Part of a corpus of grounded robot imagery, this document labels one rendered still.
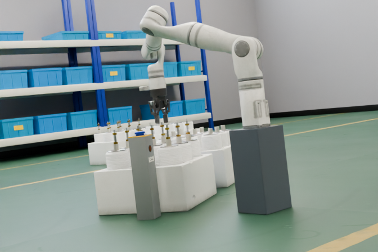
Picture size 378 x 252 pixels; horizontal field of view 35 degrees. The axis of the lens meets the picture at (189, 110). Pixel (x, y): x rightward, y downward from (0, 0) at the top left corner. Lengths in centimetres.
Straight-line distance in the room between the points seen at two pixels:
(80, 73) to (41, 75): 52
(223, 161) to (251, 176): 72
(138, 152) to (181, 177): 21
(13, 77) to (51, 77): 45
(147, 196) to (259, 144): 47
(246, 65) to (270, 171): 38
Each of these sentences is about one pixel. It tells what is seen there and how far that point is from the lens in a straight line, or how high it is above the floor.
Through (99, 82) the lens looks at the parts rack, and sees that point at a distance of 744.
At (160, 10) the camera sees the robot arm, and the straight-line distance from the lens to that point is 237.
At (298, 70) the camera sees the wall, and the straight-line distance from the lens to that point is 1003.
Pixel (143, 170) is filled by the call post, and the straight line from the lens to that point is 225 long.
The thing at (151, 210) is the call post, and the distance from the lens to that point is 227.
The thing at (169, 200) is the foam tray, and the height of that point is 5.
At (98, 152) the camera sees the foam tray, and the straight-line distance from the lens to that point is 495.
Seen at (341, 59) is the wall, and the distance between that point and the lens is 954.
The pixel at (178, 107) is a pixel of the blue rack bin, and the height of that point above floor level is 38.
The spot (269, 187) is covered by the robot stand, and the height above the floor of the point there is 9.
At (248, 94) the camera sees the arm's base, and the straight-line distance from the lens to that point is 214.
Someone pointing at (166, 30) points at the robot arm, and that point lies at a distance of 231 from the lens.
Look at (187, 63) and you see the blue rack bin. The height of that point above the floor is 96.
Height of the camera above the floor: 41
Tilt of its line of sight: 1 degrees down
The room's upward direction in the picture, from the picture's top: 6 degrees counter-clockwise
